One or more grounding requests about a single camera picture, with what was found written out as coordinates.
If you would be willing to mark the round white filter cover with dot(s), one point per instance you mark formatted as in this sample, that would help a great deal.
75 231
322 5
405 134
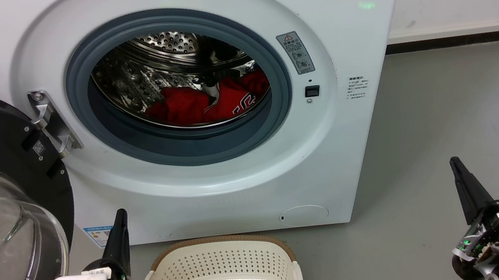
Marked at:
304 215

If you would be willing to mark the silver metal door hinge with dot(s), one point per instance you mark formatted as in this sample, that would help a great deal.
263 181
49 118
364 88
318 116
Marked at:
49 121

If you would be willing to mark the stainless steel washing machine drum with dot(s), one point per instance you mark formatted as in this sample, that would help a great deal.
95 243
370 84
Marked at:
127 79

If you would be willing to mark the cream perforated laundry basket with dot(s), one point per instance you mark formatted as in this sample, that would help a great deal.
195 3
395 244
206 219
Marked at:
227 266

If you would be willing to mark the white and black baseboard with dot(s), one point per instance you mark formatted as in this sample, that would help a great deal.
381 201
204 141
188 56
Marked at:
455 30

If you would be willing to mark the white QR code sticker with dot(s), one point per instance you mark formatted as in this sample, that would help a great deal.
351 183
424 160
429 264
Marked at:
39 147

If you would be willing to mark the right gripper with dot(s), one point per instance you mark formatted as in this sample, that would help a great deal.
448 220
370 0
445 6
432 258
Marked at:
482 249

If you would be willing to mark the black door latch socket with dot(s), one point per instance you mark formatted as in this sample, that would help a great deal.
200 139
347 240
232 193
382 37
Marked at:
312 91

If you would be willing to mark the grey rubber door gasket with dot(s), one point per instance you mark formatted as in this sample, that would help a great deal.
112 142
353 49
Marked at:
184 150

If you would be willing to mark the red garment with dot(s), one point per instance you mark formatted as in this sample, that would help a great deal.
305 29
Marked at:
183 107

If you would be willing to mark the blue and white energy label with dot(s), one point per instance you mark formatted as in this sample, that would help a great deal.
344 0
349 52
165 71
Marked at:
98 237

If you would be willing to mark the white front-load washing machine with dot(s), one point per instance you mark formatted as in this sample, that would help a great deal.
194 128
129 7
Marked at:
350 146

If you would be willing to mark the white text sticker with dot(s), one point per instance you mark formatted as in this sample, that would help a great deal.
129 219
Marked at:
358 87

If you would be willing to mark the grey warning label sticker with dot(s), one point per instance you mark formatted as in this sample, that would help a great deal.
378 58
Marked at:
296 52

